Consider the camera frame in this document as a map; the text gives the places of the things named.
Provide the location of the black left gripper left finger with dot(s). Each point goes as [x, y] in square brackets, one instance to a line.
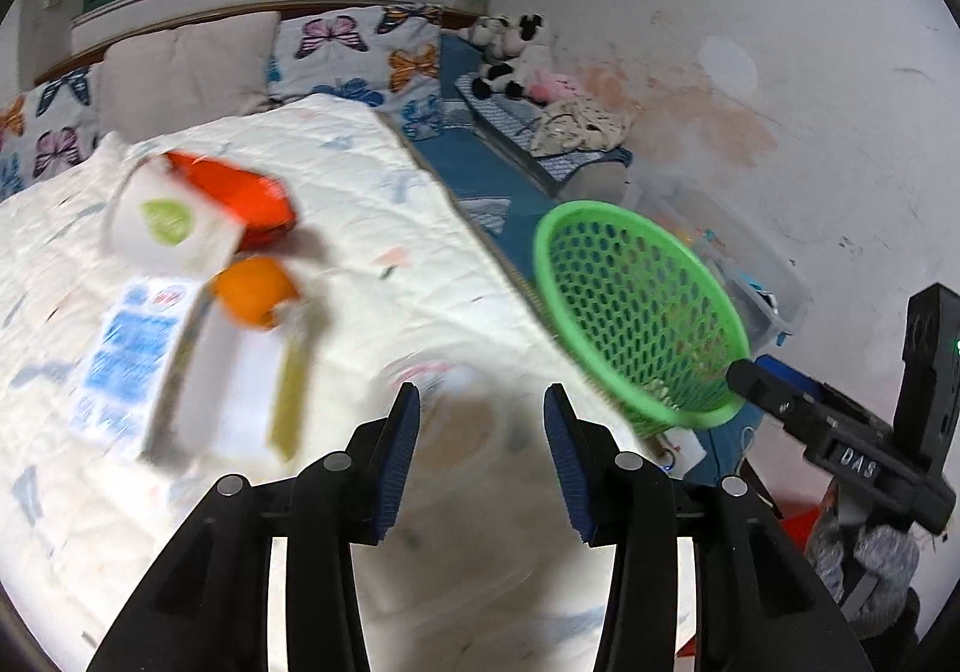
[347, 498]

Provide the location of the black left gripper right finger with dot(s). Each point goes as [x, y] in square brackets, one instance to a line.
[619, 499]

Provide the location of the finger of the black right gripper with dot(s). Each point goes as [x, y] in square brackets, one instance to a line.
[800, 414]
[795, 378]

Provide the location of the green plastic mesh basket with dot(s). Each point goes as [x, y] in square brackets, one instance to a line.
[641, 314]

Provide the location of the orange Ovaltine snack packet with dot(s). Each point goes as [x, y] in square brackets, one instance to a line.
[260, 202]

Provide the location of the right hand grey glove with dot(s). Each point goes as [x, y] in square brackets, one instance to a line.
[888, 554]

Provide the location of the clear plastic storage box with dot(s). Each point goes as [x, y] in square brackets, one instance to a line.
[770, 297]

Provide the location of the white yellow striped box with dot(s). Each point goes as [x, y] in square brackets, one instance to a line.
[235, 395]

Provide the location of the white quilted bed cover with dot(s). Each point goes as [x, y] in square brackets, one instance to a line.
[482, 570]

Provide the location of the orange fruit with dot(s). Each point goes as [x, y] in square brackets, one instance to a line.
[252, 289]

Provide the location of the white blue printed carton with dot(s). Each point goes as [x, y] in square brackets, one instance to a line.
[117, 387]

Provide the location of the grey patterned small cloth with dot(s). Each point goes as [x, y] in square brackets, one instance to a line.
[490, 213]

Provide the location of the white box green logo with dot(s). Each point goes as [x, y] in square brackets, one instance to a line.
[163, 226]

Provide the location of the blue bed sheet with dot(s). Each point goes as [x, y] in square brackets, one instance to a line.
[472, 164]

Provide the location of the cream spotted cloth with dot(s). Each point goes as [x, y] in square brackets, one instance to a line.
[579, 125]

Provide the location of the blue patterned folded blanket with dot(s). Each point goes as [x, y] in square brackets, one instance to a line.
[515, 124]

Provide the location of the pink plush toy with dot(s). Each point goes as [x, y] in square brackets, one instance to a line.
[545, 87]

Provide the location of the right butterfly print pillow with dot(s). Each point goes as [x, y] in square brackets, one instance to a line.
[386, 57]

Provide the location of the butterfly print pillow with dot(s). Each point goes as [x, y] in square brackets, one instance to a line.
[386, 57]
[49, 129]

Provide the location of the plain grey pillow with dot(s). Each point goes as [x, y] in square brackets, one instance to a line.
[164, 82]

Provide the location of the black white cow plush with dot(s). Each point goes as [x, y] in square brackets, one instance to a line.
[517, 54]

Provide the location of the left butterfly print pillow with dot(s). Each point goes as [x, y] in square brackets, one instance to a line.
[49, 129]

